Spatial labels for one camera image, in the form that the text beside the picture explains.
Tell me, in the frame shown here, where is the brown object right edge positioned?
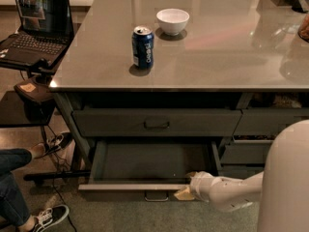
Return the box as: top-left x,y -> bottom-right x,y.
298,14 -> 309,42

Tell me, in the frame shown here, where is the black sneaker lower foot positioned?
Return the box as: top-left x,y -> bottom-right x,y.
30,205 -> 70,232

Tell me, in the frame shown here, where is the blue jeans upper leg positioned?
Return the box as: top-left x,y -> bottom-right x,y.
0,148 -> 32,176

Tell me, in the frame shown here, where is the white ceramic bowl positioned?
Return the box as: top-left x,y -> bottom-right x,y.
156,9 -> 190,36

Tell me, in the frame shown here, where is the blue jeans lower leg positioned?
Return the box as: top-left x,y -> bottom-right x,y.
0,173 -> 31,227

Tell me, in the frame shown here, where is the black sneaker upper foot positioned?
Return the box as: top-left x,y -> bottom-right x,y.
43,132 -> 72,156

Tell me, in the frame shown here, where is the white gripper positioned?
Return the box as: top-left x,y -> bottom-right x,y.
174,171 -> 222,203

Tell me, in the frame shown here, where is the blue jeans leg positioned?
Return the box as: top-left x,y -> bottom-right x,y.
0,148 -> 32,176
0,173 -> 31,227

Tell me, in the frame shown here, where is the black device with note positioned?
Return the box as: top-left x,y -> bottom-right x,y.
14,76 -> 54,105

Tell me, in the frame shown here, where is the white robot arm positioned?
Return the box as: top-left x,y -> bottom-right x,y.
175,120 -> 309,232

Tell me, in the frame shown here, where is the black floor cable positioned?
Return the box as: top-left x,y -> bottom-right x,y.
46,125 -> 77,232

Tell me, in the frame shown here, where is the black laptop stand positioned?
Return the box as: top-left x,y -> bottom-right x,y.
0,64 -> 90,183

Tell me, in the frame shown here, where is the grey drawer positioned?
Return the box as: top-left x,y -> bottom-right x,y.
218,165 -> 264,179
72,108 -> 241,137
234,108 -> 309,135
78,139 -> 220,202
220,140 -> 272,165

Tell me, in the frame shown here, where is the blue soda can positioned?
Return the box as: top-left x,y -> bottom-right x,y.
132,25 -> 155,70

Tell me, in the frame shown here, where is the black open laptop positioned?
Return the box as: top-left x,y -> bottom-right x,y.
0,0 -> 74,69

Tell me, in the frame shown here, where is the black sneaker foot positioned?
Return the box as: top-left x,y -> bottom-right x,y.
30,205 -> 70,232
43,132 -> 72,156

